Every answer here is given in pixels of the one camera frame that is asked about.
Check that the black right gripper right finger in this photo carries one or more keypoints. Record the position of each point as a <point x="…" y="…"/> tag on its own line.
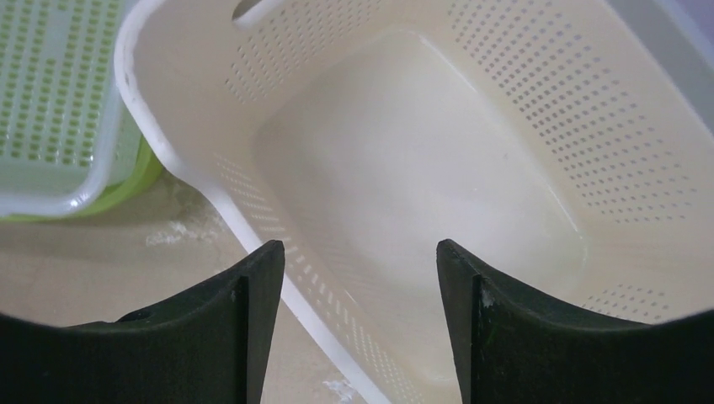
<point x="512" y="343"/>

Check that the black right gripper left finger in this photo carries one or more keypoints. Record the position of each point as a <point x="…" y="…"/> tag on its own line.
<point x="207" y="344"/>

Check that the cream perforated storage basket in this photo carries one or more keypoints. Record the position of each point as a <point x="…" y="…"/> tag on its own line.
<point x="568" y="144"/>

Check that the white perforated strainer tray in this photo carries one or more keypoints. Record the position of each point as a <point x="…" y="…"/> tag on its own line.
<point x="68" y="145"/>

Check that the green plastic outer tray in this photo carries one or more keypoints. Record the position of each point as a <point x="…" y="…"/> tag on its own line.
<point x="144" y="175"/>

